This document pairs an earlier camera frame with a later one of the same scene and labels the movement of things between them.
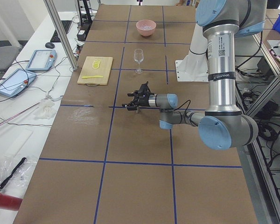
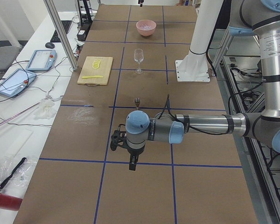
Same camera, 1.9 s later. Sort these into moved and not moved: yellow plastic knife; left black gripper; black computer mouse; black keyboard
Moved: left black gripper
Not moved: yellow plastic knife; black computer mouse; black keyboard
